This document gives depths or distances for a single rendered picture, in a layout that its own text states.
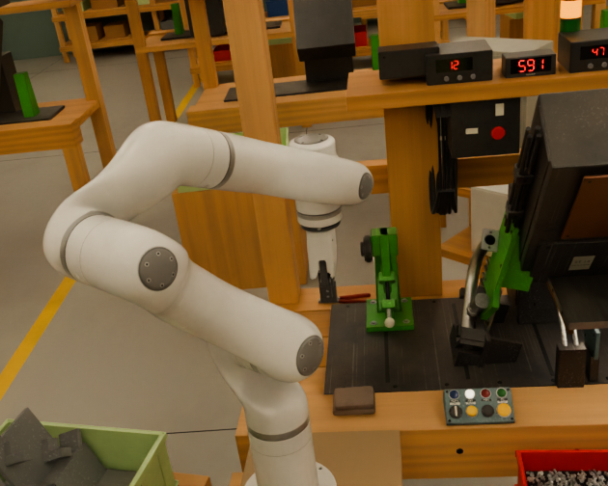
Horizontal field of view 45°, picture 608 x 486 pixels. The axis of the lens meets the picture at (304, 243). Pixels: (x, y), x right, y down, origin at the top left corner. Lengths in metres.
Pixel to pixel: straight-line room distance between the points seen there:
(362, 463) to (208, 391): 1.91
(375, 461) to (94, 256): 0.83
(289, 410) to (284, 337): 0.18
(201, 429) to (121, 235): 2.31
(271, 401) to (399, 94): 0.85
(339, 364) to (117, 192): 1.03
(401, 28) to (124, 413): 2.19
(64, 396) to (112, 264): 2.73
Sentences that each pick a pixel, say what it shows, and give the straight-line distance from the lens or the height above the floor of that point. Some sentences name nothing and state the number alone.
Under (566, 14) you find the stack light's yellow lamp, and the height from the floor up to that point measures 1.66.
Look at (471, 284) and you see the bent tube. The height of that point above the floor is 1.06.
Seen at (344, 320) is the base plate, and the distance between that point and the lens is 2.08.
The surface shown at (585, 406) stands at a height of 0.90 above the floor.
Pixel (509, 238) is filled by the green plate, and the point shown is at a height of 1.24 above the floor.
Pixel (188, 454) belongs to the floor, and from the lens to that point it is 3.11.
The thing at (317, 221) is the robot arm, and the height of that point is 1.47.
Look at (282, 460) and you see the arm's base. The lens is 1.39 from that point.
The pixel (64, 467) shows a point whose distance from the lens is 1.76.
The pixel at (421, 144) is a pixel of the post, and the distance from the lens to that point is 2.00.
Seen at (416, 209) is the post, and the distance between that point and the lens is 2.07.
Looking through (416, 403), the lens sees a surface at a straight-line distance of 1.77.
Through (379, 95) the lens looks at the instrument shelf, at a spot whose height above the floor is 1.53.
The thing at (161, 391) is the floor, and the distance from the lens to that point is 3.48.
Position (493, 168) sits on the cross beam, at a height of 1.24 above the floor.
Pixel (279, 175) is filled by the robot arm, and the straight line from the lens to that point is 1.17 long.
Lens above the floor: 2.02
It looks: 26 degrees down
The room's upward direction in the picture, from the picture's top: 7 degrees counter-clockwise
